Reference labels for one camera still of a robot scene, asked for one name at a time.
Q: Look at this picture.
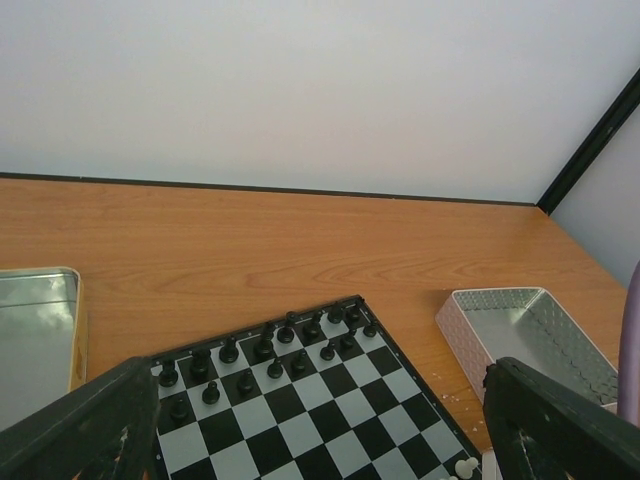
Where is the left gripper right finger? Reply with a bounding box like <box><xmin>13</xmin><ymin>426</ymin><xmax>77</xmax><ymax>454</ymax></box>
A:
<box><xmin>483</xmin><ymin>357</ymin><xmax>639</xmax><ymax>479</ymax></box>

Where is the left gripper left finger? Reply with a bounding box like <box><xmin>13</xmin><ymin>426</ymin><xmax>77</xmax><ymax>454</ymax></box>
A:
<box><xmin>1</xmin><ymin>357</ymin><xmax>160</xmax><ymax>479</ymax></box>

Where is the black chess piece set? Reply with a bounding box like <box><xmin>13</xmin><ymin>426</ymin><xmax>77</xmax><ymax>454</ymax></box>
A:
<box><xmin>152</xmin><ymin>298</ymin><xmax>386</xmax><ymax>436</ymax></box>

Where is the pink tin with white pieces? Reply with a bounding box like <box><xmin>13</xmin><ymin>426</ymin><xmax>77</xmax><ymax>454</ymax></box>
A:
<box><xmin>435</xmin><ymin>287</ymin><xmax>618</xmax><ymax>412</ymax></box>

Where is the black frame post right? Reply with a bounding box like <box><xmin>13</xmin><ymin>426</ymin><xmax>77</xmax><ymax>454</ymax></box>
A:
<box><xmin>536</xmin><ymin>70</ymin><xmax>640</xmax><ymax>216</ymax></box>

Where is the empty silver metal tin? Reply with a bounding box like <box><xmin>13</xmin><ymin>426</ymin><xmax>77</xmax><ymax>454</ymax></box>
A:
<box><xmin>0</xmin><ymin>265</ymin><xmax>90</xmax><ymax>394</ymax></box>

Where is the black and silver chessboard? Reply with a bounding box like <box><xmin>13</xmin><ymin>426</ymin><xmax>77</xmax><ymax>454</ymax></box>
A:
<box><xmin>149</xmin><ymin>296</ymin><xmax>482</xmax><ymax>479</ymax></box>

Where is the white pawn edge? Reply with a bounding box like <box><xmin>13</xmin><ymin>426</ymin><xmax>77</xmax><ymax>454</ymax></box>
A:
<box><xmin>454</xmin><ymin>457</ymin><xmax>479</xmax><ymax>480</ymax></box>

